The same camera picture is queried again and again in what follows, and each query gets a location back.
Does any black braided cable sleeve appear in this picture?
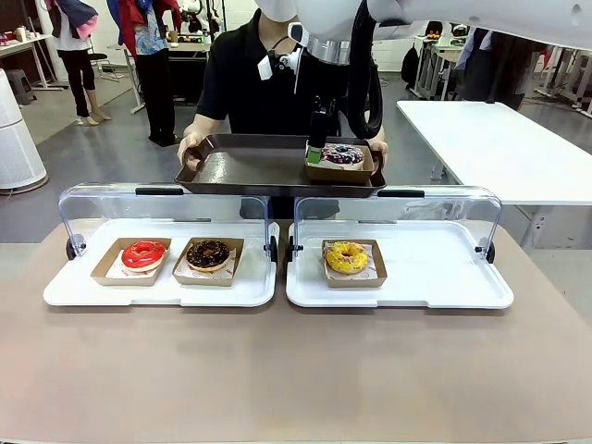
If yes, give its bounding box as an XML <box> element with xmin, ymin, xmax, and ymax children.
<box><xmin>349</xmin><ymin>0</ymin><xmax>386</xmax><ymax>141</ymax></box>

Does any yellow sprinkled donut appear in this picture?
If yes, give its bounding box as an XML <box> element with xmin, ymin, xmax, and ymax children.
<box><xmin>325</xmin><ymin>240</ymin><xmax>370</xmax><ymax>276</ymax></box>

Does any red glazed donut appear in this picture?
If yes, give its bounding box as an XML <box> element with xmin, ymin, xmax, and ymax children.
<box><xmin>120</xmin><ymin>240</ymin><xmax>167</xmax><ymax>274</ymax></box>
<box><xmin>90</xmin><ymin>238</ymin><xmax>172</xmax><ymax>287</ymax></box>

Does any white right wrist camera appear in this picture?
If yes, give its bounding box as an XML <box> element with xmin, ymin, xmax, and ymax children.
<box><xmin>256</xmin><ymin>55</ymin><xmax>298</xmax><ymax>83</ymax></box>

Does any white display tray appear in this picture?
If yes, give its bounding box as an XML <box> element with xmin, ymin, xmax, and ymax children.
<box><xmin>43</xmin><ymin>219</ymin><xmax>281</xmax><ymax>309</ymax></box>
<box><xmin>285</xmin><ymin>219</ymin><xmax>515</xmax><ymax>310</ymax></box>

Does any person in white top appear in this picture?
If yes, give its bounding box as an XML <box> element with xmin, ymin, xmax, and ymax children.
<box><xmin>48</xmin><ymin>0</ymin><xmax>113</xmax><ymax>127</ymax></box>

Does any person's right hand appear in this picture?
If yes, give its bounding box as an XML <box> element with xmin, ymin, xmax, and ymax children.
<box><xmin>178</xmin><ymin>133</ymin><xmax>212</xmax><ymax>171</ymax></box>

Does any person in blue patterned jacket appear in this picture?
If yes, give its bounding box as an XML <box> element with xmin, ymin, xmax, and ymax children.
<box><xmin>106</xmin><ymin>0</ymin><xmax>184</xmax><ymax>145</ymax></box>

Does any person in black shirt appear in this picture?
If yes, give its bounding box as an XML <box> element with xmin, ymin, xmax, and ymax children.
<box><xmin>196</xmin><ymin>6</ymin><xmax>386</xmax><ymax>219</ymax></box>

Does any grey plastic stool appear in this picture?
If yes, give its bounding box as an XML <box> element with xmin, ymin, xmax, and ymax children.
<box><xmin>5</xmin><ymin>68</ymin><xmax>37</xmax><ymax>105</ymax></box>

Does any person's right forearm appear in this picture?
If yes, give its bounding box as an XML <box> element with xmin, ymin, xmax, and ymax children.
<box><xmin>187</xmin><ymin>113</ymin><xmax>228</xmax><ymax>142</ymax></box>

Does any person in dark long coat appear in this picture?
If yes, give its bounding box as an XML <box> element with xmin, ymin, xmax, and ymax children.
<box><xmin>455</xmin><ymin>27</ymin><xmax>568</xmax><ymax>111</ymax></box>

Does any black hanging backpack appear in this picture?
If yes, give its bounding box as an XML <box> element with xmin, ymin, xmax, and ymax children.
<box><xmin>401</xmin><ymin>43</ymin><xmax>421</xmax><ymax>84</ymax></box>

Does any chocolate sprinkled donut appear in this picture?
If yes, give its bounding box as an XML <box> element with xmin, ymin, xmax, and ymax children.
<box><xmin>185</xmin><ymin>239</ymin><xmax>231</xmax><ymax>273</ymax></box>

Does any chocolate donut in box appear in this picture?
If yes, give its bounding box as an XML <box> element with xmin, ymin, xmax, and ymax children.
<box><xmin>171</xmin><ymin>237</ymin><xmax>245</xmax><ymax>288</ymax></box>

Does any white framed lab desk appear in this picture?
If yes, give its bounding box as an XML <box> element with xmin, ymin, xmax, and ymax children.
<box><xmin>108</xmin><ymin>39</ymin><xmax>218</xmax><ymax>117</ymax></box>

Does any clear plastic display lid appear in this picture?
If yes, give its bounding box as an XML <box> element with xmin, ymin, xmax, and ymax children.
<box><xmin>57</xmin><ymin>182</ymin><xmax>279</xmax><ymax>261</ymax></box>
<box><xmin>287</xmin><ymin>184</ymin><xmax>503</xmax><ymax>264</ymax></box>

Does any dark brown serving tray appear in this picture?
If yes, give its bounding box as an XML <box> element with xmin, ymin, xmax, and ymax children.
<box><xmin>174</xmin><ymin>133</ymin><xmax>388</xmax><ymax>199</ymax></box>

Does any white printed paper liner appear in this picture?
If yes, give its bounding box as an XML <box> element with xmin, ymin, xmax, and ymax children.
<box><xmin>179</xmin><ymin>247</ymin><xmax>238</xmax><ymax>281</ymax></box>
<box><xmin>325</xmin><ymin>244</ymin><xmax>374</xmax><ymax>281</ymax></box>
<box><xmin>105</xmin><ymin>252</ymin><xmax>167</xmax><ymax>280</ymax></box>

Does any black office chair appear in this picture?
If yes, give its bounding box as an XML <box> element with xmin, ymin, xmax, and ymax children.
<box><xmin>86</xmin><ymin>36</ymin><xmax>120</xmax><ymax>83</ymax></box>

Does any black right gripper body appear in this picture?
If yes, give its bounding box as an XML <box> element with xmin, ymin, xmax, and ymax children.
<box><xmin>307</xmin><ymin>64</ymin><xmax>346</xmax><ymax>144</ymax></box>

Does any yellow donut in box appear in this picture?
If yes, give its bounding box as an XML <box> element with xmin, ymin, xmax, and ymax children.
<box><xmin>321</xmin><ymin>239</ymin><xmax>389</xmax><ymax>290</ymax></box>

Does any white air purifier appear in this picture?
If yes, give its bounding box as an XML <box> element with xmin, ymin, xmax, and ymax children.
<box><xmin>0</xmin><ymin>68</ymin><xmax>49</xmax><ymax>191</ymax></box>

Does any purple white sprinkled donut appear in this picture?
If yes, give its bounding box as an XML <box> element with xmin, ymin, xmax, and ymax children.
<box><xmin>322</xmin><ymin>142</ymin><xmax>365</xmax><ymax>169</ymax></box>

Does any large white table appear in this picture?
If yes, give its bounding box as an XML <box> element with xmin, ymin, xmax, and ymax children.
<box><xmin>396</xmin><ymin>99</ymin><xmax>592</xmax><ymax>251</ymax></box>

